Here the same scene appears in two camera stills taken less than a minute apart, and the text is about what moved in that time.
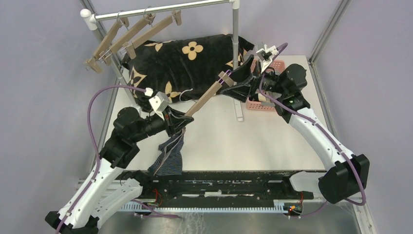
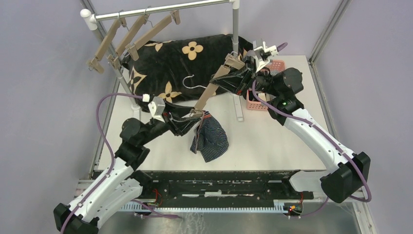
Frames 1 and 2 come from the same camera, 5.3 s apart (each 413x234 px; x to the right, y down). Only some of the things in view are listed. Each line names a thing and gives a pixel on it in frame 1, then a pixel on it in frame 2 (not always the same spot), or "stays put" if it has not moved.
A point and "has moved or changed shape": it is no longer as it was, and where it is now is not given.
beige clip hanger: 106,55 has moved or changed shape
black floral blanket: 181,69 stays put
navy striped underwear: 170,162 → 210,138
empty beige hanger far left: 93,62 stays put
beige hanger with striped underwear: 131,47 stays put
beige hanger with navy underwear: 202,102 has moved or changed shape
